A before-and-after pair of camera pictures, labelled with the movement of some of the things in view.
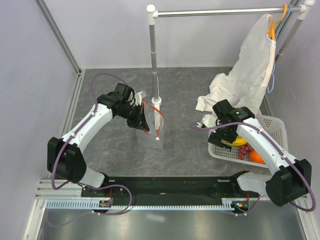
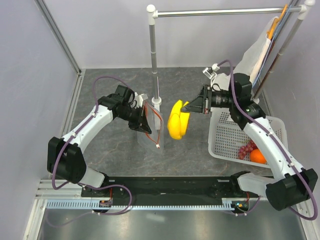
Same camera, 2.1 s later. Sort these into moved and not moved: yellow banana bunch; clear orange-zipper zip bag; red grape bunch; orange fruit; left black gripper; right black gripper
Moved: right black gripper; yellow banana bunch
Not moved: red grape bunch; clear orange-zipper zip bag; orange fruit; left black gripper
